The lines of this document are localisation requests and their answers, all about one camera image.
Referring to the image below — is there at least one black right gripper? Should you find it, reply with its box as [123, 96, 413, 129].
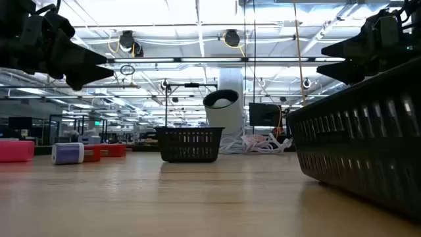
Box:
[316, 28, 421, 86]

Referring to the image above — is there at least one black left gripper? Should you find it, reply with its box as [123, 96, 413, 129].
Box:
[18, 14, 114, 92]

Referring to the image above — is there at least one red small box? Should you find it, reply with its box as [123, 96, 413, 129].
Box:
[83, 144, 102, 163]
[99, 143, 128, 158]

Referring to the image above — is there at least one pink small box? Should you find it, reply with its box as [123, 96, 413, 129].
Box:
[0, 140, 36, 163]

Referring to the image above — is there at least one pale grey box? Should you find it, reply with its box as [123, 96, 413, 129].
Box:
[78, 135, 101, 145]

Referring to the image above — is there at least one black background monitor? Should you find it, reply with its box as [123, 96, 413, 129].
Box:
[8, 116, 33, 130]

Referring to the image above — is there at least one purple white small box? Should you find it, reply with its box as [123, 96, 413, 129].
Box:
[51, 142, 86, 166]

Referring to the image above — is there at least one black perforated plastic basket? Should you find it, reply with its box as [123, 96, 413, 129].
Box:
[154, 126, 226, 164]
[285, 58, 421, 220]

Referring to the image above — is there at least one long ceiling light bar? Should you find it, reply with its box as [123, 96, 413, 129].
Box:
[107, 57, 346, 64]

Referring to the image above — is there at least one white cylindrical lamp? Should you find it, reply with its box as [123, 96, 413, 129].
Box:
[203, 89, 245, 136]

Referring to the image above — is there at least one black coiled cable ring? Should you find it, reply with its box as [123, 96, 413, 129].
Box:
[119, 64, 136, 76]

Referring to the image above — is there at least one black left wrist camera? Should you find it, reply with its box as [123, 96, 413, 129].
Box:
[42, 9, 76, 40]

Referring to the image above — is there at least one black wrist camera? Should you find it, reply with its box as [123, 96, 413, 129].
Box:
[42, 9, 76, 40]
[374, 9, 401, 42]

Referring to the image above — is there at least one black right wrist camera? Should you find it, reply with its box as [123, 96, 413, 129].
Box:
[374, 9, 401, 42]

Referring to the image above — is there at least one black background workstation frame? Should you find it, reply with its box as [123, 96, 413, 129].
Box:
[49, 114, 109, 145]

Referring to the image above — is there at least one yellow cable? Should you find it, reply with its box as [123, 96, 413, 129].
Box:
[291, 0, 307, 107]

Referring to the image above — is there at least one black hanging cable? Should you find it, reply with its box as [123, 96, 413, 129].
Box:
[253, 0, 257, 134]
[243, 0, 247, 132]

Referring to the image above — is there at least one pink white cable bundle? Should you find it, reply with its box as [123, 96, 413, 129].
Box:
[241, 134, 274, 153]

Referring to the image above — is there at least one white webcam with cable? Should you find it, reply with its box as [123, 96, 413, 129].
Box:
[218, 132, 293, 155]

